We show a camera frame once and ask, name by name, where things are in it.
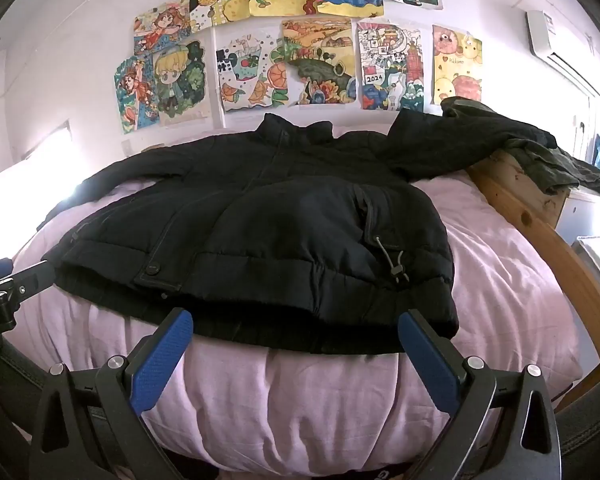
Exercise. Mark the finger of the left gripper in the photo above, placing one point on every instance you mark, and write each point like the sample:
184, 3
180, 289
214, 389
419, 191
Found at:
29, 282

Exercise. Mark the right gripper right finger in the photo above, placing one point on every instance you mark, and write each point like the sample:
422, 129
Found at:
524, 443

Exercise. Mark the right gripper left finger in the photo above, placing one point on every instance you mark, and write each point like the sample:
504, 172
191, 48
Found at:
65, 442

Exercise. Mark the black padded jacket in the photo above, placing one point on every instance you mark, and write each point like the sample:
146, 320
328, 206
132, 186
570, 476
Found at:
285, 236

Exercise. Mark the pink duvet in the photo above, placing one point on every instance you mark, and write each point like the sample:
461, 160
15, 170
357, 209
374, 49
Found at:
261, 410

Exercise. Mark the red-hair girl painting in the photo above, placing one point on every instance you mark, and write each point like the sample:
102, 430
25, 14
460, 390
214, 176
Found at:
137, 101

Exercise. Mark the blond boy painting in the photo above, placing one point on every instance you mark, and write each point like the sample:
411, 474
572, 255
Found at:
181, 83

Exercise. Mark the dark green garment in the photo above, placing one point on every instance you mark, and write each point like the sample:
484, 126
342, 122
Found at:
551, 169

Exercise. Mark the swimming girl painting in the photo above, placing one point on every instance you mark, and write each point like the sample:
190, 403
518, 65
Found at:
161, 27

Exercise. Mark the orange fruit drink painting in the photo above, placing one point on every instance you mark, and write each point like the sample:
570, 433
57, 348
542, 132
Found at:
252, 70

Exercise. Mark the autumn landscape painting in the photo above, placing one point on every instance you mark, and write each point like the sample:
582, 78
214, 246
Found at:
321, 51

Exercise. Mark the yellow pig painting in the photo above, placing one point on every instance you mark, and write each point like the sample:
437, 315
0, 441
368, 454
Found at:
457, 65

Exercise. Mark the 2024 dragon painting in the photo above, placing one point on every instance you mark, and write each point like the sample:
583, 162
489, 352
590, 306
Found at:
392, 67

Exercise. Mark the white air conditioner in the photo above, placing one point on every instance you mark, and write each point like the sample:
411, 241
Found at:
561, 49

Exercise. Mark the wooden bed frame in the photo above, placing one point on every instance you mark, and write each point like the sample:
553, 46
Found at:
515, 197

